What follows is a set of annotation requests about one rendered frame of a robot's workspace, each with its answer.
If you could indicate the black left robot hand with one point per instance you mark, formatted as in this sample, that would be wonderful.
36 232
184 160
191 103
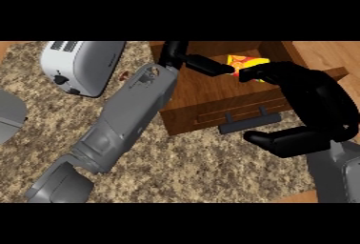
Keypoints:
197 62

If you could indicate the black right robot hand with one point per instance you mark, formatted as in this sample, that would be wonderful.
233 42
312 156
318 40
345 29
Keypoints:
314 105

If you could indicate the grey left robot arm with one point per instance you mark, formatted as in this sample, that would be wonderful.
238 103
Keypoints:
123 117

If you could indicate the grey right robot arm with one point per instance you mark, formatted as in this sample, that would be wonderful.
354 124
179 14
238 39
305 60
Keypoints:
337 173

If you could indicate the orange and yellow cup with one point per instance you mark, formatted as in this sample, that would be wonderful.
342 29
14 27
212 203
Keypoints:
246 63

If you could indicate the wooden drawer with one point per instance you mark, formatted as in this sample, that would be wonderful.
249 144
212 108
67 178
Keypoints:
221 95

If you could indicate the small brown round object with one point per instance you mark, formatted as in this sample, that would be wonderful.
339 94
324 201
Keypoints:
125 75

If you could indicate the white toaster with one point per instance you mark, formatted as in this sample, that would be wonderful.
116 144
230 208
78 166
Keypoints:
81 65

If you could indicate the grey rounded appliance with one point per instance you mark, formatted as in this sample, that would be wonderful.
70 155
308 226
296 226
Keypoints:
10 117

